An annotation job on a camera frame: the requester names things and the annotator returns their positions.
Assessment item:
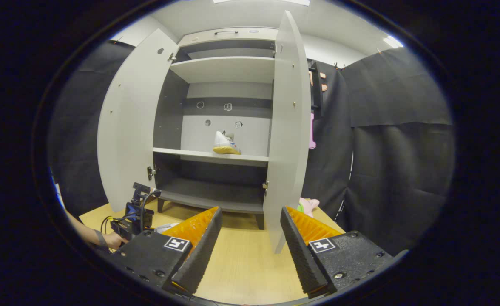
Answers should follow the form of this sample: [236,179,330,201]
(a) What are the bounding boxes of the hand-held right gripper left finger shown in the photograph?
[114,206,224,296]

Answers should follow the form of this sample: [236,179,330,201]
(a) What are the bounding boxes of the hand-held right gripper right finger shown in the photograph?
[280,206,394,298]

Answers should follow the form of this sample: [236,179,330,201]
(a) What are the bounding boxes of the white cabinet door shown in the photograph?
[263,11,312,255]
[97,28,179,213]

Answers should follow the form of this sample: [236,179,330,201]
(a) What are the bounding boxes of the pink plush toy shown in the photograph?
[298,197,321,215]

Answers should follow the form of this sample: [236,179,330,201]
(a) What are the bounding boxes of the black backdrop cloth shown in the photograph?
[48,40,455,255]

